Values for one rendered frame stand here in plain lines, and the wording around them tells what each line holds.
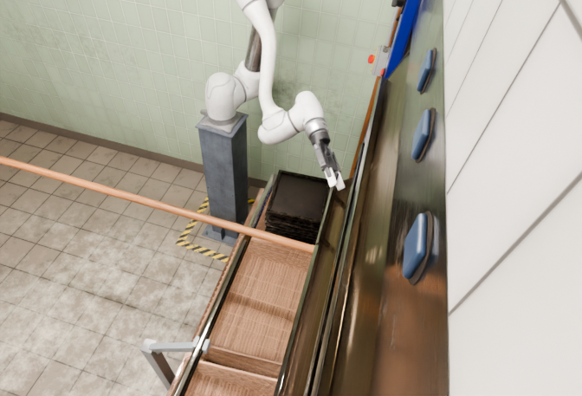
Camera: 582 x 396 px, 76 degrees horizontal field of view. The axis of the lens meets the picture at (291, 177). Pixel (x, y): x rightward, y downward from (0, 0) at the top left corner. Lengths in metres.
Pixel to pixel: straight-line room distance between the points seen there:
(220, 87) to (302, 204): 0.70
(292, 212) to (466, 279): 1.57
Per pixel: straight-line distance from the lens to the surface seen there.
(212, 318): 1.24
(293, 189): 1.88
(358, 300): 0.62
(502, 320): 0.19
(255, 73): 1.98
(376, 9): 2.06
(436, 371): 0.26
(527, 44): 0.26
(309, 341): 1.10
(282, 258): 1.94
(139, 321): 2.59
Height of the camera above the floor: 2.31
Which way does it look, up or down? 47 degrees down
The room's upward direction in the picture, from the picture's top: 6 degrees clockwise
